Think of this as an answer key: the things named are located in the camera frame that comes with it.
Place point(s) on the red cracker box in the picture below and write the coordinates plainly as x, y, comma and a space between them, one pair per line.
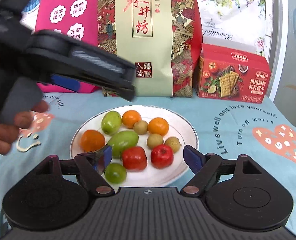
231, 74

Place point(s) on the person's left hand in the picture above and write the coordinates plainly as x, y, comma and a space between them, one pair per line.
23, 120

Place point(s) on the floral white paper bag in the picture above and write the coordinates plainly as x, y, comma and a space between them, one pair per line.
244, 21

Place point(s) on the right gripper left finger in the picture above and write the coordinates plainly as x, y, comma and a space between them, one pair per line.
91, 166

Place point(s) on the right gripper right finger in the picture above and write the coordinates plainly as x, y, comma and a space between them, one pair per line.
205, 168

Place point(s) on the blue printed tablecloth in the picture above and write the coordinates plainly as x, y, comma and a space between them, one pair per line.
226, 128

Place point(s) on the small orange in plate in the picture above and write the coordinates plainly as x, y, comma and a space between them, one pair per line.
131, 117

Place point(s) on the longan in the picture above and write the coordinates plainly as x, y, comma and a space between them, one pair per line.
154, 140
141, 127
173, 143

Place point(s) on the green apple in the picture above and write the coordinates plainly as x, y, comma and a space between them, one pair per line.
111, 123

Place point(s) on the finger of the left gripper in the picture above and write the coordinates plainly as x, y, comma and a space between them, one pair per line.
88, 84
60, 55

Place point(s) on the small red apple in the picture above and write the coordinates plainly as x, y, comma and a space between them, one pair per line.
161, 156

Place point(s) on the red green liquor gift bag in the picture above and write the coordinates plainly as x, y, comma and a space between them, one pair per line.
162, 38

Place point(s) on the green tomato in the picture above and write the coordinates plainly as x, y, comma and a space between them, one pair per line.
115, 173

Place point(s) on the magenta fabric bag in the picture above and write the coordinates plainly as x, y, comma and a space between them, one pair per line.
74, 18

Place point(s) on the white ceramic plate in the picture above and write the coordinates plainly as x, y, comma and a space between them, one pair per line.
179, 127

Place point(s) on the large green mango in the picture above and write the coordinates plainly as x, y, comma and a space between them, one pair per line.
122, 141

